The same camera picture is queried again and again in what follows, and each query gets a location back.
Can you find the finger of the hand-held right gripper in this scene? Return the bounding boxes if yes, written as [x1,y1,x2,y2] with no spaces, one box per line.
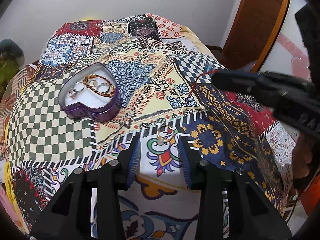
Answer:
[212,70,276,95]

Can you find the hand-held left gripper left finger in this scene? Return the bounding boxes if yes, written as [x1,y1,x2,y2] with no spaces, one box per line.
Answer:
[30,136,142,240]

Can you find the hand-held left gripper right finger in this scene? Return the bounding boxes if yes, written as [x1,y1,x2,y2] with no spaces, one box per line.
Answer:
[176,136,293,240]

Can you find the large gold ring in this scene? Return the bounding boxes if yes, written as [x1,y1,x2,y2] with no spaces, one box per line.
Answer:
[156,126,176,147]

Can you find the red string necklace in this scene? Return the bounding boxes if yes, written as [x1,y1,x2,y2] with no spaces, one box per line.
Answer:
[182,66,218,117]

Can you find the red gold braided bracelet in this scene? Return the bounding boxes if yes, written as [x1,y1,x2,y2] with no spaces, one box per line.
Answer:
[82,74,118,97]

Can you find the purple heart-shaped tin box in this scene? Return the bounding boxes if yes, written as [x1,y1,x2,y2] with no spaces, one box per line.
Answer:
[59,63,123,123]

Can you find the silver gem ring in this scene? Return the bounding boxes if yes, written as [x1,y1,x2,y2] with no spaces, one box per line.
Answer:
[69,82,87,98]

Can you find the person's right hand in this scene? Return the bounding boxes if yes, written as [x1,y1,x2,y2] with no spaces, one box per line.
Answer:
[292,130,315,188]

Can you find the white sliding wardrobe door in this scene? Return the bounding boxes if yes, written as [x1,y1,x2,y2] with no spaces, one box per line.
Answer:
[257,0,313,80]

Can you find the brown wooden door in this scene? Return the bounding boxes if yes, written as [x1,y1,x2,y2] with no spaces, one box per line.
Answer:
[222,0,293,70]

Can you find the patchwork printed blanket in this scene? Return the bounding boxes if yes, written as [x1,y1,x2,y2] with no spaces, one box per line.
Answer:
[5,12,300,240]

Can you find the green patterned cloth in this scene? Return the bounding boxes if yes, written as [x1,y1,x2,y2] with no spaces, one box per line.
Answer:
[0,57,23,98]

